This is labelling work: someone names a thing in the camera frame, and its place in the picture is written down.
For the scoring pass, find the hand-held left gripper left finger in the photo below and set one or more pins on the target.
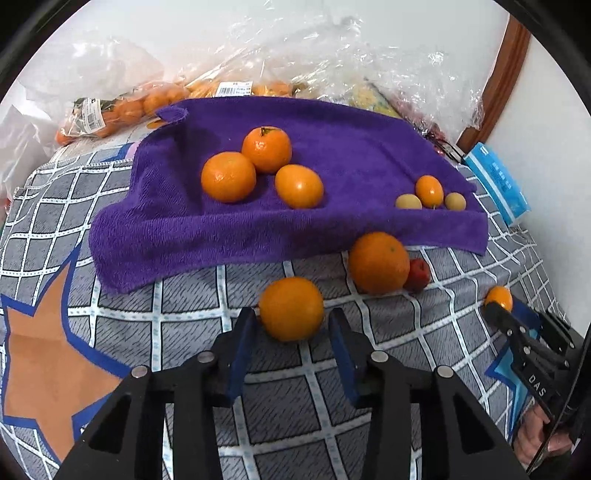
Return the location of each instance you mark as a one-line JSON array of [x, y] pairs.
[[241, 355]]

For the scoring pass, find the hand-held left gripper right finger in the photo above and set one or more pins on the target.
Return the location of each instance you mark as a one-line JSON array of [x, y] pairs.
[[344, 357]]

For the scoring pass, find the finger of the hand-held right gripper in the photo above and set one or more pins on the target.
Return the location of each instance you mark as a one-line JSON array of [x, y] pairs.
[[505, 323], [554, 330]]

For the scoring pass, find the small orange kumquat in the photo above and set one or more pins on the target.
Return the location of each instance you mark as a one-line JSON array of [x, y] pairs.
[[429, 190], [498, 296]]

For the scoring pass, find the orange mandarin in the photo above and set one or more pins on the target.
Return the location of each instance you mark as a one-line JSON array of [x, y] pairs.
[[291, 308], [299, 185], [267, 148], [228, 177]]

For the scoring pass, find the small yellow fruit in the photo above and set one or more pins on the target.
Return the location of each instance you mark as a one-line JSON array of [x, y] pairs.
[[455, 201], [409, 201]]

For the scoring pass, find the person's right hand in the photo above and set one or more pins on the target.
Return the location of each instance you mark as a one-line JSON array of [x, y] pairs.
[[531, 438]]

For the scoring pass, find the small red tomato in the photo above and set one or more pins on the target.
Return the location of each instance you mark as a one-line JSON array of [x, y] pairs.
[[419, 274]]

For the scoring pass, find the large orange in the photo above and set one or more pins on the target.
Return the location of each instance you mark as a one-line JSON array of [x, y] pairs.
[[378, 263]]

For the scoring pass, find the grey checked blanket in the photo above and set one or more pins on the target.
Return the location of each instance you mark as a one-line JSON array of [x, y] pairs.
[[138, 323]]

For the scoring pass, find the purple towel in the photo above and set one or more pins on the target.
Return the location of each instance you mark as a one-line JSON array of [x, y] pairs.
[[184, 230]]

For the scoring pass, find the blue tissue pack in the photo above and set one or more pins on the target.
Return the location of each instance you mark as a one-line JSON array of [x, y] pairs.
[[498, 184]]

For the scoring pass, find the pack of red fruit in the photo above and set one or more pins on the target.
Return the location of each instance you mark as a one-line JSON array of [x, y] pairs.
[[425, 131]]

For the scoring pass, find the yellow bag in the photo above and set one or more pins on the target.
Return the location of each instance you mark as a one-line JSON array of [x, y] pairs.
[[371, 99]]

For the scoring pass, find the mandarin bag with white label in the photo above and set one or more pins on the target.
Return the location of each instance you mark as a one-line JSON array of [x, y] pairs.
[[258, 87]]

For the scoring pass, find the mandarin bag with dark label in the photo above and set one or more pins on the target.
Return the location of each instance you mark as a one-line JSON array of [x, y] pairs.
[[124, 110]]

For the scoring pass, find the clear plastic wrap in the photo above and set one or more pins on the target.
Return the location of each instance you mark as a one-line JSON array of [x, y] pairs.
[[314, 55]]

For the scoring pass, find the white plastic bag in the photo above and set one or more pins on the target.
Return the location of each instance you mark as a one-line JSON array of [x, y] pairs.
[[106, 64]]

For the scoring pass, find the wooden door frame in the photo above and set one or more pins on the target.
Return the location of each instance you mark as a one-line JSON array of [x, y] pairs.
[[503, 78]]

